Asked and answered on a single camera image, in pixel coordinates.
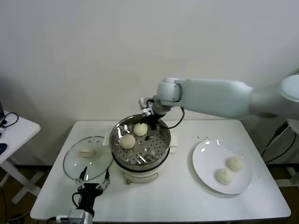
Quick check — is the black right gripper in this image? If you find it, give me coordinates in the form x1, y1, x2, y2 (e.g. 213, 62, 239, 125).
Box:
141, 107, 164, 141

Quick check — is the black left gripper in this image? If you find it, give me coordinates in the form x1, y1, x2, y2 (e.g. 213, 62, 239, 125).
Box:
76, 166, 110, 210

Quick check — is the white steamed baozi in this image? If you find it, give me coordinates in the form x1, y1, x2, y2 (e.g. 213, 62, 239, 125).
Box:
120, 134, 136, 150
226, 156, 245, 172
215, 168, 234, 186
133, 123, 149, 136

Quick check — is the round glass pot lid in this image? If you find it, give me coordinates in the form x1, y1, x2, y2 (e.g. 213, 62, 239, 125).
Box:
63, 136, 114, 181

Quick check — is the perforated steel steamer basket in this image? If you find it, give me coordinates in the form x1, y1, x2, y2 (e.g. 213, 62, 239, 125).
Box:
109, 114, 171, 165

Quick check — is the large white plate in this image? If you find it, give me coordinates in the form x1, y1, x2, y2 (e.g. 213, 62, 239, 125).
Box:
192, 139, 253, 195

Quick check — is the white side table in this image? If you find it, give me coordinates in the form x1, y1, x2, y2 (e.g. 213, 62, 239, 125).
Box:
0, 109, 41, 205

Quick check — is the white shelf stand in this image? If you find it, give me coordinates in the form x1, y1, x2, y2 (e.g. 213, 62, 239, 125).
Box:
286, 118, 299, 140

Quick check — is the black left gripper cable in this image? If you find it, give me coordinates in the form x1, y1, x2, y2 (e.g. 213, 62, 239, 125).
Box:
71, 191, 82, 208

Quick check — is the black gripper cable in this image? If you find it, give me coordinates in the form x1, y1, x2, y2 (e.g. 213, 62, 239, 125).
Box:
71, 191, 82, 208
161, 106, 185, 129

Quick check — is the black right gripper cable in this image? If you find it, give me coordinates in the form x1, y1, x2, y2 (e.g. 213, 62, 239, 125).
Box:
161, 106, 185, 129

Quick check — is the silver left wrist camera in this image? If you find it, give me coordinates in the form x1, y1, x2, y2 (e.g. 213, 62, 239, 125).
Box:
56, 209, 86, 222

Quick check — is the black looped cable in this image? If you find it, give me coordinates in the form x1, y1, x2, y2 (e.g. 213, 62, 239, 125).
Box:
0, 112, 19, 128

